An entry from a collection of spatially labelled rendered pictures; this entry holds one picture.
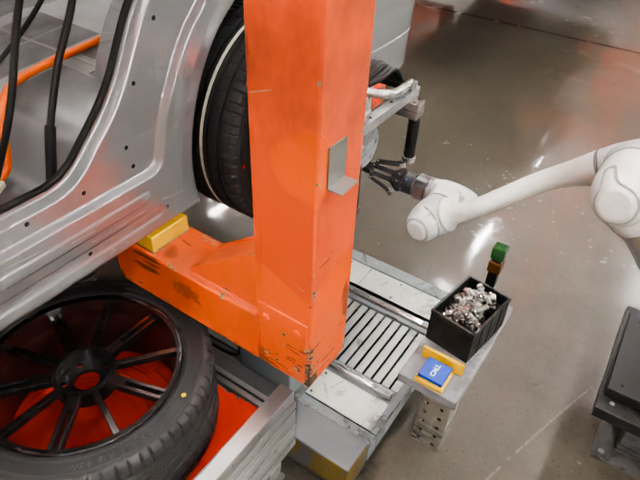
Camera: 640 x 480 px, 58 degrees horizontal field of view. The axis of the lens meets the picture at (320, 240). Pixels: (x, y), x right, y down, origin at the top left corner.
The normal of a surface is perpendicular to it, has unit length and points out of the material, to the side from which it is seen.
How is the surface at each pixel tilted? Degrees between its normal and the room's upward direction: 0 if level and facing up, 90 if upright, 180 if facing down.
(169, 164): 90
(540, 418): 0
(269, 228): 90
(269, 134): 90
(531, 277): 0
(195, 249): 0
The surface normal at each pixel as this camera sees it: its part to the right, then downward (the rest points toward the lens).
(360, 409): 0.04, -0.77
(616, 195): -0.61, 0.45
